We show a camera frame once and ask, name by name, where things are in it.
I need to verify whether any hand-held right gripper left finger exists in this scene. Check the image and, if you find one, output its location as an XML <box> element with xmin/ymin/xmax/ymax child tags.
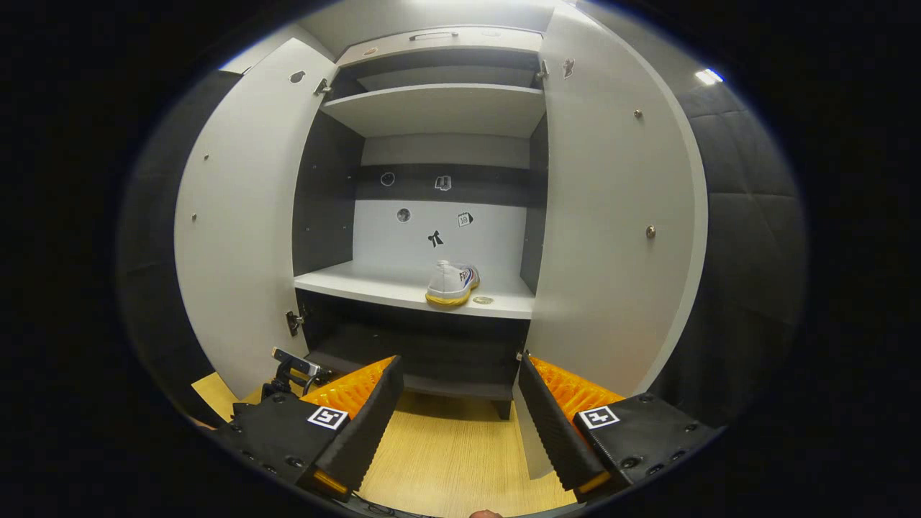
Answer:
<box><xmin>212</xmin><ymin>355</ymin><xmax>405</xmax><ymax>503</ymax></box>

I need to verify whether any grey cabinet door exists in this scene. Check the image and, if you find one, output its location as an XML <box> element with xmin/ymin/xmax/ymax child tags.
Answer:
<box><xmin>174</xmin><ymin>37</ymin><xmax>337</xmax><ymax>400</ymax></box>
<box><xmin>512</xmin><ymin>7</ymin><xmax>709</xmax><ymax>479</ymax></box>

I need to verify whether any grey shoe cabinet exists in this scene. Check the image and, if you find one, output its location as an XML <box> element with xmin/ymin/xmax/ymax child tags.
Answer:
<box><xmin>291</xmin><ymin>25</ymin><xmax>551</xmax><ymax>420</ymax></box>

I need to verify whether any white canvas shoe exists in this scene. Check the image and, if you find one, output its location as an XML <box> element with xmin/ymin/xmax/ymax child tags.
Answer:
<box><xmin>425</xmin><ymin>260</ymin><xmax>481</xmax><ymax>308</ymax></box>

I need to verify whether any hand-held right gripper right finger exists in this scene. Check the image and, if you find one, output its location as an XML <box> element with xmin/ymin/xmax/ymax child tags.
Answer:
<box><xmin>518</xmin><ymin>353</ymin><xmax>720</xmax><ymax>501</ymax></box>

